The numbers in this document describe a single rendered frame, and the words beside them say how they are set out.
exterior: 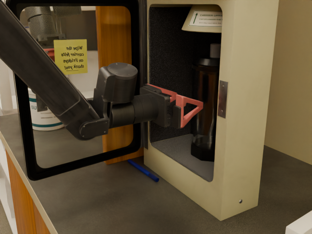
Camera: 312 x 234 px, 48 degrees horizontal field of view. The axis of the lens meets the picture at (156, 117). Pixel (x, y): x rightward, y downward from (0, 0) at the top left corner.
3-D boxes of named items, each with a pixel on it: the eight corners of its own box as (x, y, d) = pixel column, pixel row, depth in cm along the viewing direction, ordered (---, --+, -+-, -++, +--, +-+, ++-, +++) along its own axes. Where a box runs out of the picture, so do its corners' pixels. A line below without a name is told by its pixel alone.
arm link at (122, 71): (64, 114, 69) (79, 139, 64) (66, 61, 63) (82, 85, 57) (119, 105, 75) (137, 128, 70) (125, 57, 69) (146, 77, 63)
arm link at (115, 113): (95, 119, 72) (106, 135, 68) (97, 90, 68) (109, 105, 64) (125, 113, 75) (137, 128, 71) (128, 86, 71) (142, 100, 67)
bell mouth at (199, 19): (224, 26, 89) (225, 3, 87) (281, 30, 74) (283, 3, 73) (165, 29, 80) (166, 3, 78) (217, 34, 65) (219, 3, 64)
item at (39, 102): (48, 110, 74) (46, 84, 72) (38, 112, 73) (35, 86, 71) (45, 108, 76) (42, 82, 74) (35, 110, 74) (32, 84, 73)
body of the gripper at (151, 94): (146, 86, 78) (116, 90, 74) (172, 95, 70) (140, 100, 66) (146, 113, 80) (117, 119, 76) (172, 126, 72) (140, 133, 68)
